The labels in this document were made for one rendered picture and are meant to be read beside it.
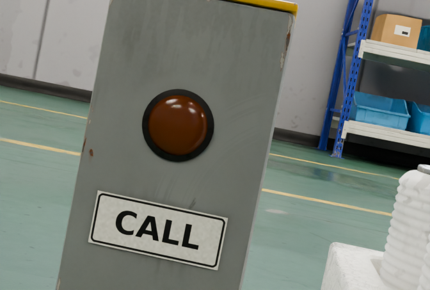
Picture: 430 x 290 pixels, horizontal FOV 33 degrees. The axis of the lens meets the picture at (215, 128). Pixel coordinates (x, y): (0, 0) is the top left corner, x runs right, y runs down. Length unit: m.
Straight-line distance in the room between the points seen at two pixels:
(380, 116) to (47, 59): 2.45
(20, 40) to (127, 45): 5.36
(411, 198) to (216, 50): 0.25
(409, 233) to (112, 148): 0.26
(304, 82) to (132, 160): 5.26
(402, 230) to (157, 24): 0.27
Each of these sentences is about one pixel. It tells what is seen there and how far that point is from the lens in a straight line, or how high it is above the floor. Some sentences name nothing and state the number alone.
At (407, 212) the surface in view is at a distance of 0.49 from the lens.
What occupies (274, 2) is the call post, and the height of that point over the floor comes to 0.31.
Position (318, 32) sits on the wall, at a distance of 5.56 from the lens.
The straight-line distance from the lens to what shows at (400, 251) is 0.49.
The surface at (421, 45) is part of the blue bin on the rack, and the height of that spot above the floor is 0.86.
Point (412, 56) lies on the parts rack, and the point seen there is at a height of 0.74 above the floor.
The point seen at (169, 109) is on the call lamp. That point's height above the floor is 0.27.
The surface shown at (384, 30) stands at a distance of 4.95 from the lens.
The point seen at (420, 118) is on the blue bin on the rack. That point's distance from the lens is 5.00.
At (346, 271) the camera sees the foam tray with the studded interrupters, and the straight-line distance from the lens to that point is 0.49.
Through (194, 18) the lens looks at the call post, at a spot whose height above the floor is 0.30.
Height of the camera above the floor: 0.28
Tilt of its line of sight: 3 degrees down
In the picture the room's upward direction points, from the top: 11 degrees clockwise
